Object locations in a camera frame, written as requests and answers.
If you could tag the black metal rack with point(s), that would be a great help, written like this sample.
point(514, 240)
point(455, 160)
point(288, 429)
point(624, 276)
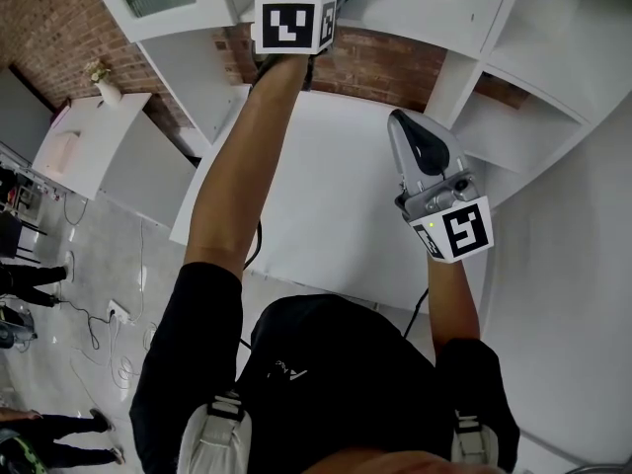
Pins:
point(17, 205)

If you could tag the person's black shirt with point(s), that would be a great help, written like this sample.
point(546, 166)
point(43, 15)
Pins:
point(336, 378)

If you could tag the white power strip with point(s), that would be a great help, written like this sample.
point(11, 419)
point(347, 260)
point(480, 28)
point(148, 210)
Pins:
point(121, 312)

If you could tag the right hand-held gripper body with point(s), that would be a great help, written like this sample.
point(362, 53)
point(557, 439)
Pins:
point(464, 230)

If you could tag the white shelf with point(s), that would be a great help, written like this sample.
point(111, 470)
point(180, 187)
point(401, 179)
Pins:
point(533, 57)

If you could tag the dark floor device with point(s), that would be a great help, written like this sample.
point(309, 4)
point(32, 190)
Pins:
point(15, 331)

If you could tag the white vase with flowers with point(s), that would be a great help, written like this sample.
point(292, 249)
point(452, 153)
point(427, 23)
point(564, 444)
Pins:
point(104, 84)

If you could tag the person's left forearm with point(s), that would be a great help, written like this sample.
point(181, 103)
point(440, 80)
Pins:
point(247, 166)

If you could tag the white low cabinet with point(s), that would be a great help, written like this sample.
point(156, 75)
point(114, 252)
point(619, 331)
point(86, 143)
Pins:
point(108, 146)

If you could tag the person's right forearm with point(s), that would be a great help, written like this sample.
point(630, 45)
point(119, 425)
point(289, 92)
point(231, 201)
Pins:
point(451, 304)

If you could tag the green and black helmet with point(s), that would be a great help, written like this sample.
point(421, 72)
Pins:
point(20, 454)

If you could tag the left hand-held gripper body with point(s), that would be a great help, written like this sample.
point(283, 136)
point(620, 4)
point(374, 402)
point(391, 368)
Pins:
point(289, 23)

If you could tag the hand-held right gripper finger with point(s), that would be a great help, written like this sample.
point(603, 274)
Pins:
point(434, 151)
point(402, 141)

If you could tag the pale pink box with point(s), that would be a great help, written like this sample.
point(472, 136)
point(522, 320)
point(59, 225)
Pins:
point(65, 152)

